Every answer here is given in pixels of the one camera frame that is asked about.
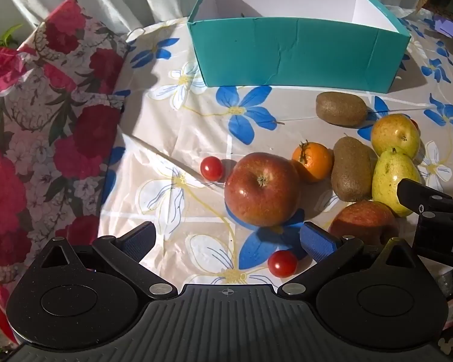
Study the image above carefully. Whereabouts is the orange mandarin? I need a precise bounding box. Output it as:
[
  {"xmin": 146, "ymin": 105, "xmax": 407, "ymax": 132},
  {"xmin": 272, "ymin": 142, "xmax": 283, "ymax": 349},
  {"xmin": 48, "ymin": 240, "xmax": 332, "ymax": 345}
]
[{"xmin": 291, "ymin": 140, "xmax": 333, "ymax": 182}]

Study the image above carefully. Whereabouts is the green plant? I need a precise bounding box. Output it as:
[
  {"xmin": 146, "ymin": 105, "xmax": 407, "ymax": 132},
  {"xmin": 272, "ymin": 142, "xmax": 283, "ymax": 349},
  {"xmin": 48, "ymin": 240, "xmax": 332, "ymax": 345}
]
[{"xmin": 0, "ymin": 24, "xmax": 23, "ymax": 51}]

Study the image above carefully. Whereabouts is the red floral cloth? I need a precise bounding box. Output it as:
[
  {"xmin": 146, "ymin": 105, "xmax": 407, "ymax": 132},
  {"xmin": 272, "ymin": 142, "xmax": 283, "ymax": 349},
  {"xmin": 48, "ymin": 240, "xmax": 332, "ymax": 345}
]
[{"xmin": 0, "ymin": 0, "xmax": 131, "ymax": 348}]

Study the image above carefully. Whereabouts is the teal cardboard box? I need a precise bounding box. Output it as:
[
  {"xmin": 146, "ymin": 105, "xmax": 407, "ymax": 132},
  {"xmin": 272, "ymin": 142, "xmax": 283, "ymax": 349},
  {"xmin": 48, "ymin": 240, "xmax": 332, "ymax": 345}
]
[{"xmin": 186, "ymin": 0, "xmax": 412, "ymax": 94}]

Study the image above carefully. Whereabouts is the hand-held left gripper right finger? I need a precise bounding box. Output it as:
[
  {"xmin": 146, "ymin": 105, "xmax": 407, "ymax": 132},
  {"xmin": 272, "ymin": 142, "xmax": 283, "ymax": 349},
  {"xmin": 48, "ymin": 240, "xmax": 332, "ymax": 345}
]
[{"xmin": 277, "ymin": 222, "xmax": 419, "ymax": 300}]

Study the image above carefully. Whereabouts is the red apple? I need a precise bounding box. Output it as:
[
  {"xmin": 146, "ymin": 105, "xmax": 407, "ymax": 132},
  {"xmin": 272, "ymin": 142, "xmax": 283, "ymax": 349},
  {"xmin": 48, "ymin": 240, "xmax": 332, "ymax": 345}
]
[
  {"xmin": 224, "ymin": 152, "xmax": 302, "ymax": 227},
  {"xmin": 328, "ymin": 201, "xmax": 399, "ymax": 247}
]

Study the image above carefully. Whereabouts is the brown kiwi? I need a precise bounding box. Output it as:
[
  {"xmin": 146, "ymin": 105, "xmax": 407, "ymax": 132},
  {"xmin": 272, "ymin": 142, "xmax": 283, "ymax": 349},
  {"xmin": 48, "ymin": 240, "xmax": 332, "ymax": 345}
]
[
  {"xmin": 316, "ymin": 91, "xmax": 368, "ymax": 126},
  {"xmin": 331, "ymin": 136, "xmax": 378, "ymax": 202}
]

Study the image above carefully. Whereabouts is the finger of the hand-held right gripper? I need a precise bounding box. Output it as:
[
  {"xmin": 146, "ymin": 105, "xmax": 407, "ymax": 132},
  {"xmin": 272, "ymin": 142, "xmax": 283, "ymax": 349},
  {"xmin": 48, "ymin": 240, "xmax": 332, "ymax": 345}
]
[{"xmin": 396, "ymin": 178, "xmax": 453, "ymax": 216}]

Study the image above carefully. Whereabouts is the purple object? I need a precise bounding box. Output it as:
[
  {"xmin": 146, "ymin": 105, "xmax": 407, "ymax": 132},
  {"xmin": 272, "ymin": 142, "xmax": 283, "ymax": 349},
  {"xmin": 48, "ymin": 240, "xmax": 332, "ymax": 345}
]
[{"xmin": 435, "ymin": 17, "xmax": 453, "ymax": 40}]

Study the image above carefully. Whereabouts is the yellow green pear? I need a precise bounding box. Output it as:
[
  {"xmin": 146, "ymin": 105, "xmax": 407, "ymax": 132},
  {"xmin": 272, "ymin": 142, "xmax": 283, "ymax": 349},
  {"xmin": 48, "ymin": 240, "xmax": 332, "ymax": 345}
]
[
  {"xmin": 372, "ymin": 147, "xmax": 422, "ymax": 217},
  {"xmin": 371, "ymin": 114, "xmax": 421, "ymax": 159}
]

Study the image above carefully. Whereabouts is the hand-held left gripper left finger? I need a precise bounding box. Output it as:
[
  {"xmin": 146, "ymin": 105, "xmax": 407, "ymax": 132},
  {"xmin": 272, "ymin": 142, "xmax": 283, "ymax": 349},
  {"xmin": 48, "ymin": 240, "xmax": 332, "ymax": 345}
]
[{"xmin": 41, "ymin": 222, "xmax": 178, "ymax": 300}]

